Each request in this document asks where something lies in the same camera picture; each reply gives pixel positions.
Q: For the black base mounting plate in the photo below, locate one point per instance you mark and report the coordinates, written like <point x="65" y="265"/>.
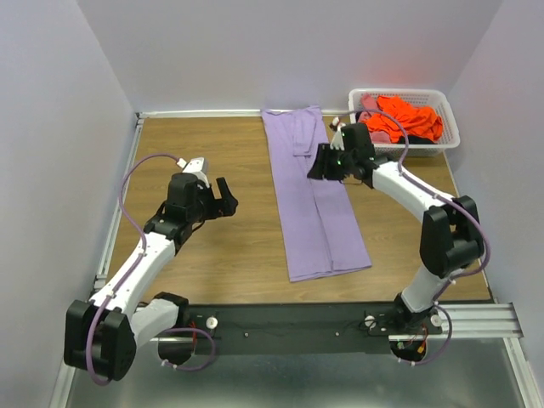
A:
<point x="295" y="328"/>

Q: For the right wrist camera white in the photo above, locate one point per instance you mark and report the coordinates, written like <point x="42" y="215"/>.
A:
<point x="336" y="126"/>

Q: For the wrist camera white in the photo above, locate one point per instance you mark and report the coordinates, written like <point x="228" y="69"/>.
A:
<point x="336" y="126"/>
<point x="197" y="166"/>

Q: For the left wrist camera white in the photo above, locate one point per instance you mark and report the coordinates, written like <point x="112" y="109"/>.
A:
<point x="197" y="166"/>

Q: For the pink t shirt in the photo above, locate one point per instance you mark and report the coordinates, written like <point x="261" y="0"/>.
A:
<point x="373" y="121"/>

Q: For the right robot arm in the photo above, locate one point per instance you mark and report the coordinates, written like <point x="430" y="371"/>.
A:
<point x="451" y="237"/>

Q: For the white plastic laundry basket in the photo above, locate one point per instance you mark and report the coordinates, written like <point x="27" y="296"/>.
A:
<point x="418" y="97"/>

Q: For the purple t shirt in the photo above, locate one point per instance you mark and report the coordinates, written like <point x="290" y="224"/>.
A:
<point x="320" y="232"/>

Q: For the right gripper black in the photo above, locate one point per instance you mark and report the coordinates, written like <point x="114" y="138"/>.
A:
<point x="318" y="172"/>

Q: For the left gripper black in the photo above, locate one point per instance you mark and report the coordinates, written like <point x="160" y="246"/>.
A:
<point x="223" y="206"/>

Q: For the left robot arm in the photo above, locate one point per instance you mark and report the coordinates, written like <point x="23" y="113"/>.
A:
<point x="160" y="242"/>

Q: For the aluminium frame rail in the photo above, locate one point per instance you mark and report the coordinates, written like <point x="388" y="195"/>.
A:
<point x="451" y="320"/>

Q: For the orange t shirt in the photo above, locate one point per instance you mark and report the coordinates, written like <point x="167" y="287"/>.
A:
<point x="389" y="103"/>

